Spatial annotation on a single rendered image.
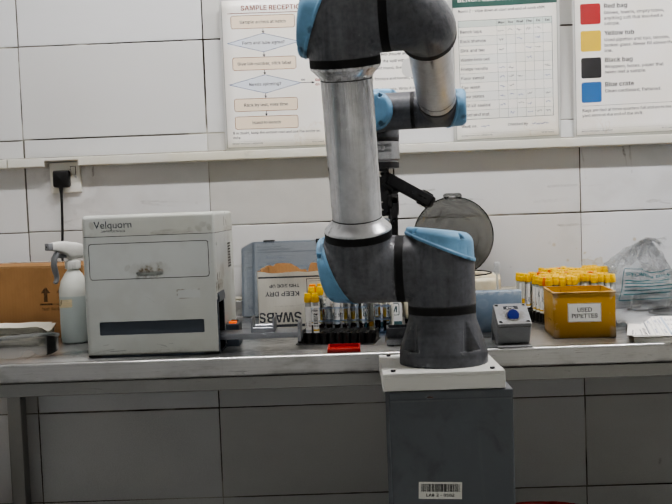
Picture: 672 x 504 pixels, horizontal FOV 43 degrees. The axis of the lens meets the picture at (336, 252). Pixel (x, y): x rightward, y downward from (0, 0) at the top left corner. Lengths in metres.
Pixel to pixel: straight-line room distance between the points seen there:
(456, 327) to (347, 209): 0.27
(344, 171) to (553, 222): 1.17
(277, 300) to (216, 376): 0.37
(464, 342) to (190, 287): 0.64
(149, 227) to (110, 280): 0.14
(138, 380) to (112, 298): 0.18
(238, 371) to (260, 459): 0.78
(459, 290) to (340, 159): 0.29
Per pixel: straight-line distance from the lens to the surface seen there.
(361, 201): 1.42
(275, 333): 1.82
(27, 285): 2.27
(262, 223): 2.43
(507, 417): 1.43
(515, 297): 1.93
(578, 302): 1.90
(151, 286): 1.83
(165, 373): 1.81
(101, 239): 1.85
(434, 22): 1.38
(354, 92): 1.38
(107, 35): 2.56
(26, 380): 1.90
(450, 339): 1.43
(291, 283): 2.09
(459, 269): 1.44
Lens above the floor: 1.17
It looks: 3 degrees down
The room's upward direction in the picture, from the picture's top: 2 degrees counter-clockwise
